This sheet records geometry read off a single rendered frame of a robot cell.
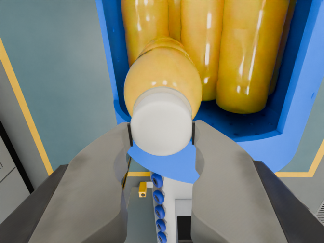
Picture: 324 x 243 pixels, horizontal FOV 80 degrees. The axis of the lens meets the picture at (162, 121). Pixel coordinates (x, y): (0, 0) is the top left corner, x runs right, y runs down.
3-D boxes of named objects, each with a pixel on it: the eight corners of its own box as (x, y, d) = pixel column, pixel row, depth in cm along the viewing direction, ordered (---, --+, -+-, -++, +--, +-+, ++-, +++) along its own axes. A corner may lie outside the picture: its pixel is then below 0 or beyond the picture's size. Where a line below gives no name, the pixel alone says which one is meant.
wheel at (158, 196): (160, 208, 62) (165, 204, 63) (159, 198, 60) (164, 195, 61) (152, 198, 65) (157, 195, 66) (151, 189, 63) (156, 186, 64)
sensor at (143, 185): (141, 186, 70) (139, 198, 66) (140, 181, 69) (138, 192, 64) (162, 186, 70) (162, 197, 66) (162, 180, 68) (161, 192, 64)
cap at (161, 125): (198, 125, 14) (202, 139, 12) (151, 145, 15) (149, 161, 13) (174, 78, 12) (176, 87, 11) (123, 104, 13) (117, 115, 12)
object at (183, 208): (174, 203, 70) (176, 249, 56) (174, 196, 68) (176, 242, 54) (202, 203, 69) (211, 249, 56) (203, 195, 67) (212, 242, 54)
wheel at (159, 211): (161, 222, 66) (166, 219, 67) (160, 214, 63) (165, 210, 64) (154, 213, 69) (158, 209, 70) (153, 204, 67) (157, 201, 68)
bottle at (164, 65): (194, 71, 30) (227, 135, 14) (155, 90, 32) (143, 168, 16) (174, 26, 28) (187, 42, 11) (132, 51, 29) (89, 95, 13)
